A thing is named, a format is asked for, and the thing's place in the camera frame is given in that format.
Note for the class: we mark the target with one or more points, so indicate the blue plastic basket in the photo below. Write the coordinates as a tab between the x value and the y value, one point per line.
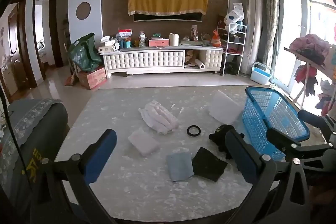
273	121

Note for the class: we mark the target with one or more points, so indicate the dark wooden door frame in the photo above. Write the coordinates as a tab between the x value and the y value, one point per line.
52	29

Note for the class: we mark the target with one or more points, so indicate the clothes drying rack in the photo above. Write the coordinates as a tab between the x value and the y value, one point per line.
307	74

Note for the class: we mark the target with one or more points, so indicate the pink cloth pile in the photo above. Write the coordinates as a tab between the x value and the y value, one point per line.
311	43

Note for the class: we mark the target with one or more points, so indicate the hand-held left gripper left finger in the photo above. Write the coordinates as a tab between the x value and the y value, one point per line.
101	158

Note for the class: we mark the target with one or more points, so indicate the white plastic jug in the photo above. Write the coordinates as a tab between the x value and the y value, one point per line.
174	39

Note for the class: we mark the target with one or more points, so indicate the dark wooden door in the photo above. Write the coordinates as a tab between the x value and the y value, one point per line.
17	48

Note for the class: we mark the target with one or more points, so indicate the black folded cloth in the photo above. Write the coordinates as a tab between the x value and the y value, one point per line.
208	163

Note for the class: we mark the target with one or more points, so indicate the black television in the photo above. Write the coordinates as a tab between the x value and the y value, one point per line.
168	18

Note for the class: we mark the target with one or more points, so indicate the black plush toy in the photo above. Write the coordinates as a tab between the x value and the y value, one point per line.
220	136

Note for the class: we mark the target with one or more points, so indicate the white tufted television cabinet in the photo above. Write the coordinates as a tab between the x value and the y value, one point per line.
147	60

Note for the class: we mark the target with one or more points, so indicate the dark chair with grey cover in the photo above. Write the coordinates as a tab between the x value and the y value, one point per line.
26	134

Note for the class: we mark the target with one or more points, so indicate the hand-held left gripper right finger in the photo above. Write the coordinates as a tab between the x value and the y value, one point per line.
241	161

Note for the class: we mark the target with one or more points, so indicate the pink box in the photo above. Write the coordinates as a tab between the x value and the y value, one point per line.
158	42

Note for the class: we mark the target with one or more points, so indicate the white gauze cloth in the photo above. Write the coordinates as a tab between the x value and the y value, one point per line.
158	119

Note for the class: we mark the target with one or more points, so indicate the white paper roll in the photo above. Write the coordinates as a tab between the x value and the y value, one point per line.
201	63

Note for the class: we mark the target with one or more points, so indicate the white metal rack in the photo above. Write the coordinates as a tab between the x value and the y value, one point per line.
234	37

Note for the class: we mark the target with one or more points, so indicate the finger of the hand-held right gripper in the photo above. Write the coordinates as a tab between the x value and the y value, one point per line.
278	137
312	119

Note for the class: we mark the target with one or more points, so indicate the blue and white storage box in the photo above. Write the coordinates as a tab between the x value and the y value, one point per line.
261	74

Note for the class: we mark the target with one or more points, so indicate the cardboard box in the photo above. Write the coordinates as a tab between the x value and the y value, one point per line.
92	79

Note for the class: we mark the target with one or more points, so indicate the orange bag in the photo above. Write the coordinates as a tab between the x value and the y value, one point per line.
216	40

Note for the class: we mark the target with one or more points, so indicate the light blue cloth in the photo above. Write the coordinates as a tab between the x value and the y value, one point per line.
179	166

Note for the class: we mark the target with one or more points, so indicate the white foam sheet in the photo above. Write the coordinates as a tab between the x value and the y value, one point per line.
223	106

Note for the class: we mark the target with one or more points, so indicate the patterned curtain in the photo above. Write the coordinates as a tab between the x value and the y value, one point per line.
269	3

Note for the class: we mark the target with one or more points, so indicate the white plastic bag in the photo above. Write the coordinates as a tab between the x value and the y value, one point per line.
235	15

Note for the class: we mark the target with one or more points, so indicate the green plastic bag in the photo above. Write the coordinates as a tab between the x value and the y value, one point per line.
84	53

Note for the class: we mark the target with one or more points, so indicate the white standing air conditioner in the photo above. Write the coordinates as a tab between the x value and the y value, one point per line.
252	24

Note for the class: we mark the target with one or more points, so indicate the white folded cloth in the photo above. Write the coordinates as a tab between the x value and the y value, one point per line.
143	141

